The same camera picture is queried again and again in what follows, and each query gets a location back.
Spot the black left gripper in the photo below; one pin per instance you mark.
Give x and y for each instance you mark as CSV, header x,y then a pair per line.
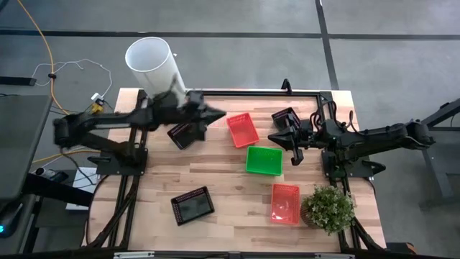
x,y
194,111

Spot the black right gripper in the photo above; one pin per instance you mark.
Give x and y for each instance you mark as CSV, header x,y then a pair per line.
x,y
311,135

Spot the black slotted plastic basket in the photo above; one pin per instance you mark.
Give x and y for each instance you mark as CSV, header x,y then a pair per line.
x,y
279,116
181,136
192,206

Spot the green slotted plastic basket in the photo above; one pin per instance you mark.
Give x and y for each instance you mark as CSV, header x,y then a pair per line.
x,y
264,160

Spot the red slotted plastic basket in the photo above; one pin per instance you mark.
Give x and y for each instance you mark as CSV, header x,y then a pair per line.
x,y
242,131
285,203

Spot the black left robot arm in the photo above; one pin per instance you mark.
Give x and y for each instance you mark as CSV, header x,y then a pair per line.
x,y
108,120

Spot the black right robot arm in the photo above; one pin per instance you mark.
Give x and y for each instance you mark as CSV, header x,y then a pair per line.
x,y
377,135

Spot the white cylindrical lamp shade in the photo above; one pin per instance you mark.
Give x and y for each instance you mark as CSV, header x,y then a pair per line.
x,y
151,61

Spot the green potted plant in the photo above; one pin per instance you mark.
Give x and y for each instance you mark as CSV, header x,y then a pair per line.
x,y
328,208

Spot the white power adapter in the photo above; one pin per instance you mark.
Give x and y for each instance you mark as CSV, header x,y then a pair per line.
x,y
97,96

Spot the white flat box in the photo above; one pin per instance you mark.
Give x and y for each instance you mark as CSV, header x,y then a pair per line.
x,y
83,187

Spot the orange and black object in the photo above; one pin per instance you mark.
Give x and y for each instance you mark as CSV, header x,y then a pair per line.
x,y
409,248

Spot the silver and black device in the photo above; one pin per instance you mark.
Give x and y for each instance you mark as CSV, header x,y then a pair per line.
x,y
54,175

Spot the black side desk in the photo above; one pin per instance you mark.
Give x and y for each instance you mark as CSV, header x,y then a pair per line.
x,y
21,144

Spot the black floor strip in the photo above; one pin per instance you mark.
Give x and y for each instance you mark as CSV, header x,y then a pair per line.
x,y
18,81

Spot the black bar with silver brackets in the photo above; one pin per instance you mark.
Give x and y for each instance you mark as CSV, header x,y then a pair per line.
x,y
72,256

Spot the black computer with blue light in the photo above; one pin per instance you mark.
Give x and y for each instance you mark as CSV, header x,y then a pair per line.
x,y
10,219

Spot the black aluminium table frame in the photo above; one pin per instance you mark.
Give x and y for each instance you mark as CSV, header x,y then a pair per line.
x,y
251,93

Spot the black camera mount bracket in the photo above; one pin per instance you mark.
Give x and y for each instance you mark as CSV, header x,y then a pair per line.
x,y
286,88

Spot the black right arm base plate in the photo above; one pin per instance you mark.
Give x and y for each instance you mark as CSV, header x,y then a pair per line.
x,y
355,169

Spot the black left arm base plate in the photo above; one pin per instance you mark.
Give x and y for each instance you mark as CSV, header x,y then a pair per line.
x,y
118,167

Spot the black side table frame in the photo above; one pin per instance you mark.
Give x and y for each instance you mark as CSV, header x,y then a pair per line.
x,y
436,169

